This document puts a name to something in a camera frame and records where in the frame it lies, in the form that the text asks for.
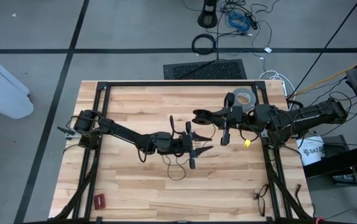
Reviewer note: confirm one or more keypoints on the white cylindrical bin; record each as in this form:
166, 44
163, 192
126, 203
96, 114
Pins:
1, 90

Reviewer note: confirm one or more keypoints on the black power strip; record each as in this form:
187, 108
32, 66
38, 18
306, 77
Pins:
253, 22

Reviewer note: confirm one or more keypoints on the grey duct tape roll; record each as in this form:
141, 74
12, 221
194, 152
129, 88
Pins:
247, 91

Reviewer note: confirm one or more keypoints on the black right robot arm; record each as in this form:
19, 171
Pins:
306, 116

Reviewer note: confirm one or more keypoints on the black diagonal rig pole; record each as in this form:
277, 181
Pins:
324, 48

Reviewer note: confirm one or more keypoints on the black floor vent grate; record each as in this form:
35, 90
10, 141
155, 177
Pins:
205, 70

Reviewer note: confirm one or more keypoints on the white printed paper sheet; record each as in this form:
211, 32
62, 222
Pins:
312, 152

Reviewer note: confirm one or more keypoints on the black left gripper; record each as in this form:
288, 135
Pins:
186, 144

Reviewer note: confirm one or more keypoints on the black table beam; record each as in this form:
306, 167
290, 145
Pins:
337, 161

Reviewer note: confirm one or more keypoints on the red screw bit box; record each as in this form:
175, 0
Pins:
100, 201

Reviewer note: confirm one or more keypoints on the black aluminium table frame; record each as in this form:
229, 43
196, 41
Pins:
178, 83

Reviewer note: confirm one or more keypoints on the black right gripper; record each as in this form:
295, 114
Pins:
234, 116

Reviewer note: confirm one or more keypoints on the black floor stand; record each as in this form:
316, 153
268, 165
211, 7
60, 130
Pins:
208, 15

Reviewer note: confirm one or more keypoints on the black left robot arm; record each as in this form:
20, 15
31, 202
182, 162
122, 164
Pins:
122, 132

